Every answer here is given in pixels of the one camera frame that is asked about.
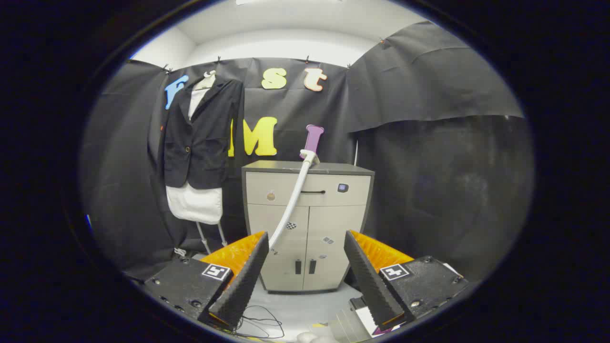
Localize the thin black floor cable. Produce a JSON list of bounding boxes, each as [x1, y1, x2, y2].
[[236, 305, 285, 340]]

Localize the grey beige cabinet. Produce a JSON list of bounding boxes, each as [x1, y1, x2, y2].
[[242, 160, 376, 293]]

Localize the black backdrop cloth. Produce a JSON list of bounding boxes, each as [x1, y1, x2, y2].
[[79, 20, 535, 286]]

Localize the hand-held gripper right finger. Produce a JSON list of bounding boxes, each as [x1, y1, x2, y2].
[[343, 230, 470, 329]]

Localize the black suit jacket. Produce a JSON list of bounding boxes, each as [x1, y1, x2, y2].
[[163, 79, 244, 190]]

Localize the white garment stand legs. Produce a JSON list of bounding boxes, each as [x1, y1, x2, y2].
[[196, 222, 228, 254]]

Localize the cream clothes hanger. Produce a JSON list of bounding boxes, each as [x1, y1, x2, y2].
[[193, 71, 217, 91]]

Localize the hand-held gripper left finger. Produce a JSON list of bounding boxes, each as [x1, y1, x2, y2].
[[143, 231, 270, 332]]

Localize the white garment steamer wand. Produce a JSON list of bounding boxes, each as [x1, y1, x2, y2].
[[268, 149, 321, 251]]

